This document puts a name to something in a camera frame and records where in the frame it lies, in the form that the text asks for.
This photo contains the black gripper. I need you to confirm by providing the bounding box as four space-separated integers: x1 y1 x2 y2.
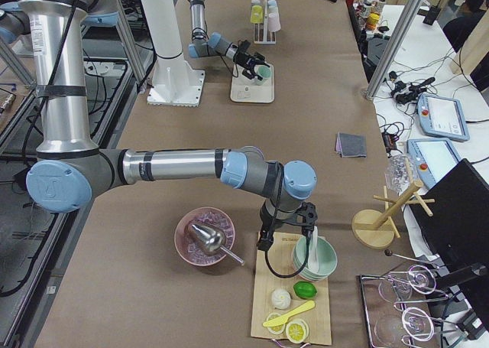
257 203 283 252
232 44 270 80

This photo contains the green cup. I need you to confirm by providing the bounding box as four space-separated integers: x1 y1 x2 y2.
254 65 272 86

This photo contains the cream rabbit tray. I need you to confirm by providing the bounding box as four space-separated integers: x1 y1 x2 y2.
230 64 274 103

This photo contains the white cup rack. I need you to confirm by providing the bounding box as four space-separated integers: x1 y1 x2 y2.
252 0 277 44

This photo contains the pink cup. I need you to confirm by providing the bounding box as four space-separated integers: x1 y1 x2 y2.
267 12 281 33

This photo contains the yellow cup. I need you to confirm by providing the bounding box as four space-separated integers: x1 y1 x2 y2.
250 5 264 24

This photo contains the metal scoop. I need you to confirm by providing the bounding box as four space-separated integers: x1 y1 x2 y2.
186 221 245 266

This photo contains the white ceramic spoon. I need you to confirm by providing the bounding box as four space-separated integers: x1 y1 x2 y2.
308 226 319 273

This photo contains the white steamed bun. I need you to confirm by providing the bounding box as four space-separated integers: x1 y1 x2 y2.
270 288 292 310

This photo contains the green lime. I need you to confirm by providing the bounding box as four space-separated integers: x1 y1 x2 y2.
293 281 317 299

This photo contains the wooden cutting board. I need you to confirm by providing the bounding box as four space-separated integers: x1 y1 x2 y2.
251 232 332 346

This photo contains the pink bowl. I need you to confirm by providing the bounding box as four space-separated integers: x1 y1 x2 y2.
174 207 235 267

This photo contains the yellow plastic knife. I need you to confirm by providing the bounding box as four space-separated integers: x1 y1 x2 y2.
262 301 316 327

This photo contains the lemon slice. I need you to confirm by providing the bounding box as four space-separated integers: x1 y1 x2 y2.
267 312 285 335

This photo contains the lemon half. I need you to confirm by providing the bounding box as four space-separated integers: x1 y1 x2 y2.
285 319 309 344

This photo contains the wooden mug tree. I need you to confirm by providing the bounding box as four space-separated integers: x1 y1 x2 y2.
351 159 435 249

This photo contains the grey folded cloth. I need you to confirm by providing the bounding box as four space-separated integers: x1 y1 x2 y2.
335 132 367 158

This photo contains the clear plastic bag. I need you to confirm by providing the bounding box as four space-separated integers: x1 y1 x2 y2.
385 154 414 193

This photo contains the lower teach pendant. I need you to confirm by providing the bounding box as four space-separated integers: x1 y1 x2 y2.
407 138 461 189

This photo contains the teach pendant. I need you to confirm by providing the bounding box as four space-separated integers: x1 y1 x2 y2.
417 93 470 141
407 138 461 189

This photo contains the black monitor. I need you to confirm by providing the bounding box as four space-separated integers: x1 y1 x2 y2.
411 158 489 284

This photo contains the upper teach pendant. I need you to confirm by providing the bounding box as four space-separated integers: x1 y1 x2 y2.
417 93 470 141

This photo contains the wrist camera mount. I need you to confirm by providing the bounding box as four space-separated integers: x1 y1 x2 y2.
288 202 318 238
238 40 251 54

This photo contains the white pedestal column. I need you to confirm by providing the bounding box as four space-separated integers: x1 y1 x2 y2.
141 0 205 107

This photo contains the black wire glass rack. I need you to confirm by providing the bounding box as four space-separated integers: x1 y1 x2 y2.
359 249 469 347

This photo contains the aluminium frame post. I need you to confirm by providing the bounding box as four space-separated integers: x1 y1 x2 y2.
364 0 423 101

